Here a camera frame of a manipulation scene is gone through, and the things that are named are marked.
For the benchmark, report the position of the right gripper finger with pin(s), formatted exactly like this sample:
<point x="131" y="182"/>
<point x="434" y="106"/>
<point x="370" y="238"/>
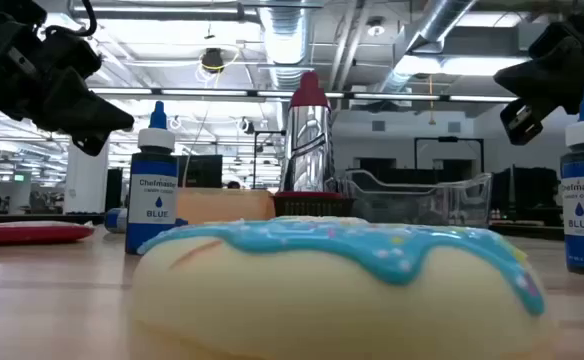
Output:
<point x="524" y="122"/>
<point x="529" y="80"/>

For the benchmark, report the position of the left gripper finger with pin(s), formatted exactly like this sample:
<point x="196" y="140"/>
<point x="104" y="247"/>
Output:
<point x="87" y="112"/>
<point x="91" y="144"/>

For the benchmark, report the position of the red snack packet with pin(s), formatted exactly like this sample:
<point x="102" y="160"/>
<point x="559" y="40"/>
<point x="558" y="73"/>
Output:
<point x="32" y="233"/>

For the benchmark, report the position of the toy donut blue icing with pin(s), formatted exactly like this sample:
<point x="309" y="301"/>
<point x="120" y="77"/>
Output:
<point x="322" y="300"/>

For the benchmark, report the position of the white column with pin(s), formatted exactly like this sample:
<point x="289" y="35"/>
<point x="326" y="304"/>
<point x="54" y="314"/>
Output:
<point x="87" y="185"/>

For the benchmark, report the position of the dark tall cabinet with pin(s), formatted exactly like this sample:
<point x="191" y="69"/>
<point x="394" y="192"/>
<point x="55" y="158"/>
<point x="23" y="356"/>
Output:
<point x="114" y="190"/>

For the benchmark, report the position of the black background machine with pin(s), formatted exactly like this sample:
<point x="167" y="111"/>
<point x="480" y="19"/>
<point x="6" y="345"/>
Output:
<point x="527" y="195"/>

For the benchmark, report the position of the black background monitor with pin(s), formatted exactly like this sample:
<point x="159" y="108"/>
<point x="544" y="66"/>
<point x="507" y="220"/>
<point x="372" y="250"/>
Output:
<point x="202" y="172"/>

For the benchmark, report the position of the clear plastic bin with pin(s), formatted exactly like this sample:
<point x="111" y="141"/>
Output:
<point x="422" y="205"/>

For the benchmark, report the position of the black ceiling device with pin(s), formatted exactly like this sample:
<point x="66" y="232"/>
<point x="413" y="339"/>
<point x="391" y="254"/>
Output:
<point x="213" y="60"/>

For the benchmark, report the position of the red and chrome appliance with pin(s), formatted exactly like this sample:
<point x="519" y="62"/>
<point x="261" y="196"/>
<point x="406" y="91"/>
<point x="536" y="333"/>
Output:
<point x="307" y="145"/>

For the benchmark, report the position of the black mesh basket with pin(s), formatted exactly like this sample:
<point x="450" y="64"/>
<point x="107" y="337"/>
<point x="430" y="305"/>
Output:
<point x="312" y="206"/>

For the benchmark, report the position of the black frame rack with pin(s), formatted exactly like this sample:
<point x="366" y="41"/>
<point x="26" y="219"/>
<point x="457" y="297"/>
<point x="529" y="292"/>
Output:
<point x="449" y="139"/>

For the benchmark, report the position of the round silver ceiling duct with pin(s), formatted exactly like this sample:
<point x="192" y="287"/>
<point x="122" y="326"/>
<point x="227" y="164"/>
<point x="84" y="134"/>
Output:
<point x="286" y="40"/>

